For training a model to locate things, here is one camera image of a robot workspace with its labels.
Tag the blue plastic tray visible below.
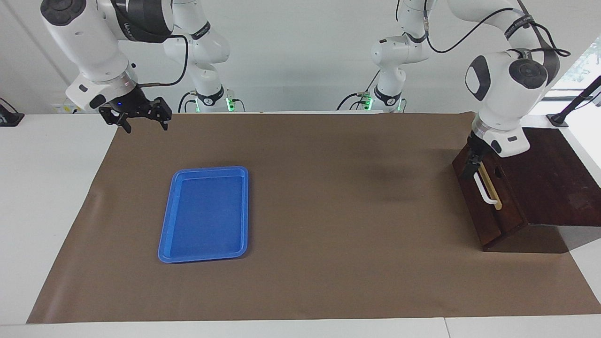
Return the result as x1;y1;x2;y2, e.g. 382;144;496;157
158;166;249;264

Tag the black right arm gripper cable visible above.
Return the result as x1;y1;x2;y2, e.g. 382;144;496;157
136;34;190;88

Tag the brown table mat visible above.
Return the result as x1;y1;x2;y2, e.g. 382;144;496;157
27;111;601;324

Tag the dark wooden drawer cabinet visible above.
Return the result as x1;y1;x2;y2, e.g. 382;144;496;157
452;127;601;254

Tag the black desk mount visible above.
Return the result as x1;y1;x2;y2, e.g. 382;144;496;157
0;98;25;128

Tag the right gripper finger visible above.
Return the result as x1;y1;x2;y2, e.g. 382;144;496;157
149;97;173;131
99;107;132;135

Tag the black angled stand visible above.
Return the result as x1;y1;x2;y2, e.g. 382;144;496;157
547;75;601;128

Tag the black left base cable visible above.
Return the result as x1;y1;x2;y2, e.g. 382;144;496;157
335;69;380;112

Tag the black right base cable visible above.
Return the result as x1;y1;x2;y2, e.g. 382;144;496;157
177;91;199;114

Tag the black left arm gripper cable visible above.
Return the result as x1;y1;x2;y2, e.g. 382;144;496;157
423;0;571;58

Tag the bright window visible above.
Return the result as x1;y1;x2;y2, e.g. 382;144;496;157
547;38;601;101

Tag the black base cable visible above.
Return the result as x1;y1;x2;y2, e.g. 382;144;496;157
177;91;199;114
335;69;380;112

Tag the black arm gripper cable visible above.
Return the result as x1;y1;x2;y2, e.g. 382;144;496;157
136;34;190;88
423;0;571;58

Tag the white drawer handle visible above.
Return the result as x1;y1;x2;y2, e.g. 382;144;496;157
473;171;499;206

